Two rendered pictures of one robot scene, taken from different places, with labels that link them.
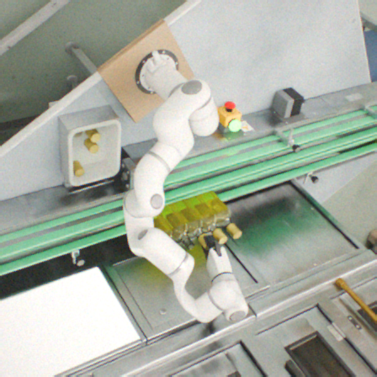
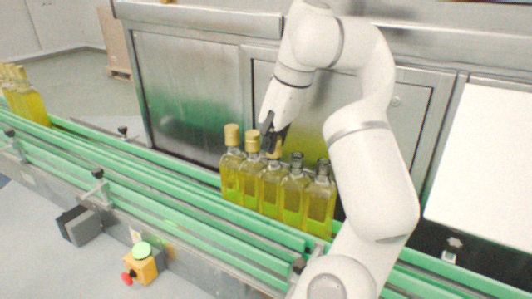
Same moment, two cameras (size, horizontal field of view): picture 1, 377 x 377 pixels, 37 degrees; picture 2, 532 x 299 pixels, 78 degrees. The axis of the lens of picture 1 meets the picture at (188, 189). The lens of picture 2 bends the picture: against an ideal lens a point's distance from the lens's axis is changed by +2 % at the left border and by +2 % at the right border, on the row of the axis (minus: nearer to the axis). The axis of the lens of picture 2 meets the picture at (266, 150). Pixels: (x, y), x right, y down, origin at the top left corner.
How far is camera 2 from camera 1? 116 cm
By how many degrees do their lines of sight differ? 7
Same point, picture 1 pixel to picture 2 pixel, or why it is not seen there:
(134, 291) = (406, 154)
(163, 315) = (398, 95)
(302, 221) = (165, 100)
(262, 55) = not seen: outside the picture
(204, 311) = (366, 36)
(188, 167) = (225, 248)
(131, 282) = not seen: hidden behind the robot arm
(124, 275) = not seen: hidden behind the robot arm
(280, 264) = (214, 67)
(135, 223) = (375, 259)
